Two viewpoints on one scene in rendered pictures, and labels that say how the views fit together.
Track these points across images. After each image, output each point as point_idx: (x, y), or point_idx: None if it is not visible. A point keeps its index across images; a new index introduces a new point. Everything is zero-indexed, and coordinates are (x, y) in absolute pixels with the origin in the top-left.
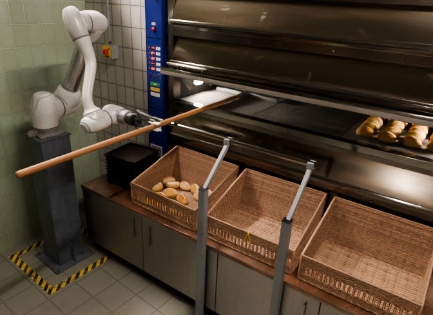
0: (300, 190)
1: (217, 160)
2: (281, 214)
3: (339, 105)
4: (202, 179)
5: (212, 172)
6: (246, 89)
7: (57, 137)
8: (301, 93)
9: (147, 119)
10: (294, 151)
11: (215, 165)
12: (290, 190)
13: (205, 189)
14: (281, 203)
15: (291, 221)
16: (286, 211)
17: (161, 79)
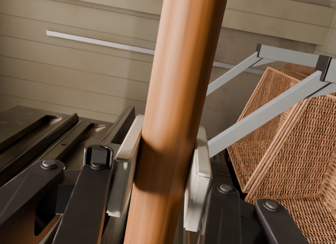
0: (218, 78)
1: (238, 123)
2: (333, 236)
3: (105, 143)
4: None
5: (270, 101)
6: (44, 236)
7: None
8: (81, 166)
9: (84, 155)
10: (196, 241)
11: (252, 114)
12: None
13: (318, 66)
14: (311, 238)
15: (255, 50)
16: (318, 230)
17: None
